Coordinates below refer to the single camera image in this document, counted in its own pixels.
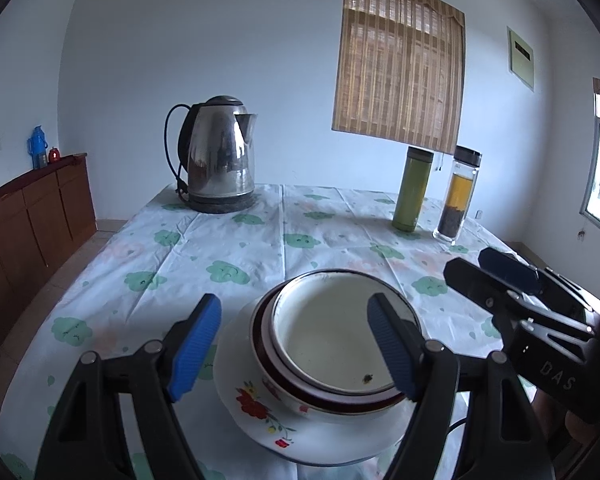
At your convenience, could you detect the green thermos bottle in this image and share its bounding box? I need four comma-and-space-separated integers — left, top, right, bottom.
392, 146, 435, 232

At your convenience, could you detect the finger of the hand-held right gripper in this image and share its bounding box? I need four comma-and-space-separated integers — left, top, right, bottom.
444, 258, 593, 338
479, 247, 593, 313

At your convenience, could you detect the pink plastic bowl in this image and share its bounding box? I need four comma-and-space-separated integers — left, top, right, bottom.
257, 272, 418, 403

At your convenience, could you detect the blue thermos jug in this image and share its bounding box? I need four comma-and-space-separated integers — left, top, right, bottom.
27, 125, 48, 170

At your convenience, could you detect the green wall panel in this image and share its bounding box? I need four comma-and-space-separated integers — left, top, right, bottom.
507, 26, 536, 92

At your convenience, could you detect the person's right hand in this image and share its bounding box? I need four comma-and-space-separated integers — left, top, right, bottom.
532, 385, 600, 461

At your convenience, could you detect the dark kettle base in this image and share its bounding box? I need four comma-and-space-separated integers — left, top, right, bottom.
182, 190, 260, 214

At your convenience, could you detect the red-lined bowl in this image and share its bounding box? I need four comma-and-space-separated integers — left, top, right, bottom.
250, 270, 423, 425

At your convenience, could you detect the cloud-print tablecloth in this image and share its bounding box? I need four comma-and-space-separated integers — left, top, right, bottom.
0, 183, 600, 480

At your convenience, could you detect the stainless steel electric kettle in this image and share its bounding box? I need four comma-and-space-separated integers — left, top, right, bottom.
164, 95, 258, 198

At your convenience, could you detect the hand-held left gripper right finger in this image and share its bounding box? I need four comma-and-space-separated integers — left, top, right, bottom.
366, 293, 556, 480

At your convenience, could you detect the brown wooden sideboard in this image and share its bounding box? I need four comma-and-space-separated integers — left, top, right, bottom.
0, 152, 98, 386

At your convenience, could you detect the white enamel bowl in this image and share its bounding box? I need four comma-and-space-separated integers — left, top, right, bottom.
270, 270, 421, 396

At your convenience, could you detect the bamboo roller blind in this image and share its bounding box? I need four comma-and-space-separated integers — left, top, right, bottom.
331, 0, 466, 155

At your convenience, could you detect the glass tea bottle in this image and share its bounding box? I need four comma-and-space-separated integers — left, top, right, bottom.
432, 145, 482, 246

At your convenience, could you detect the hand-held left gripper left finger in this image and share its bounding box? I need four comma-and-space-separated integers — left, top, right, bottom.
34, 293, 223, 480

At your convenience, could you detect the white red-flower plate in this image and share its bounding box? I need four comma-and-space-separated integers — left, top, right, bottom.
214, 295, 421, 465

